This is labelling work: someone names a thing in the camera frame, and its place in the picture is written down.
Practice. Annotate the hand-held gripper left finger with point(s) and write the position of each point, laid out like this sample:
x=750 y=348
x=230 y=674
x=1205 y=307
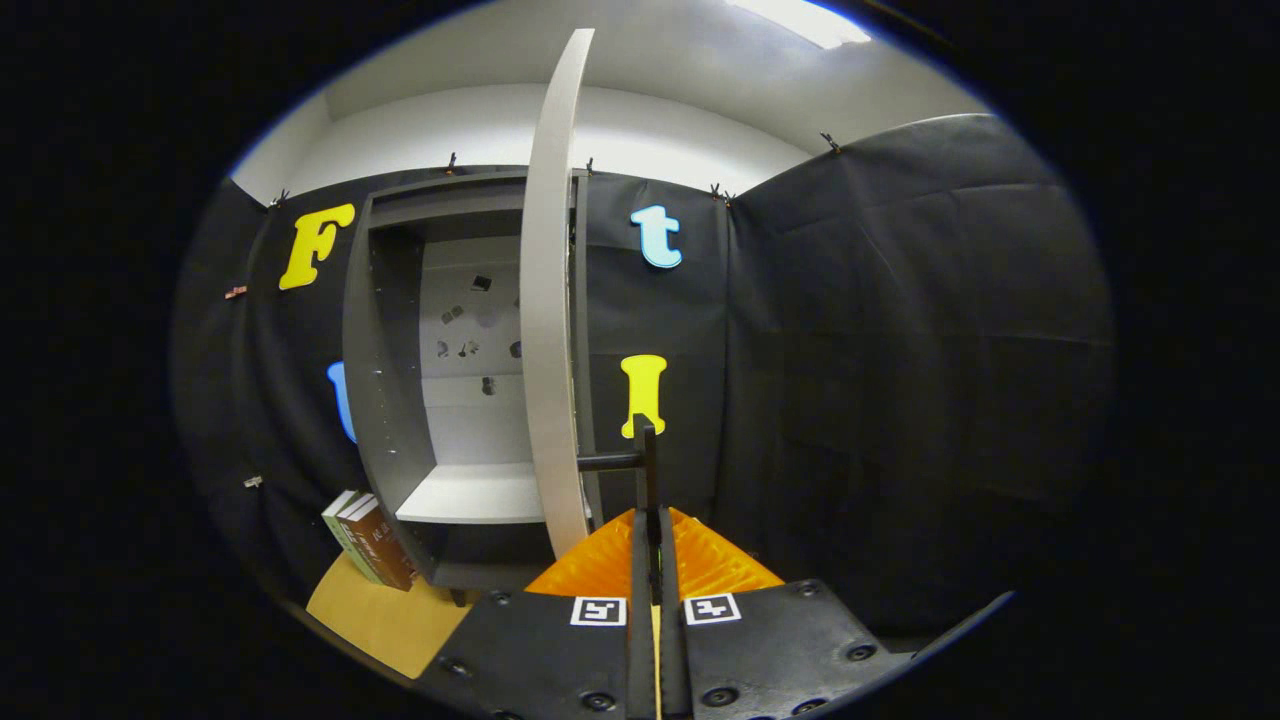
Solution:
x=640 y=640

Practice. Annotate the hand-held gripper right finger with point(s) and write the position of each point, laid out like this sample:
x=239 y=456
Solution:
x=672 y=640

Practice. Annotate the beige cabinet door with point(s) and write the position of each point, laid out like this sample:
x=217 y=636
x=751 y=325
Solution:
x=550 y=300

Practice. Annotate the white cabinet shelf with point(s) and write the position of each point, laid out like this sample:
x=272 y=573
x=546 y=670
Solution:
x=470 y=495

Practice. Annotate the white book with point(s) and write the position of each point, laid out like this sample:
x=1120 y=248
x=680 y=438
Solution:
x=353 y=507

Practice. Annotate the black backdrop cloth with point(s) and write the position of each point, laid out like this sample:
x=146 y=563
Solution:
x=900 y=400

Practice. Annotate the grey cabinet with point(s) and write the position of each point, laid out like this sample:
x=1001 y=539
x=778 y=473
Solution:
x=385 y=400

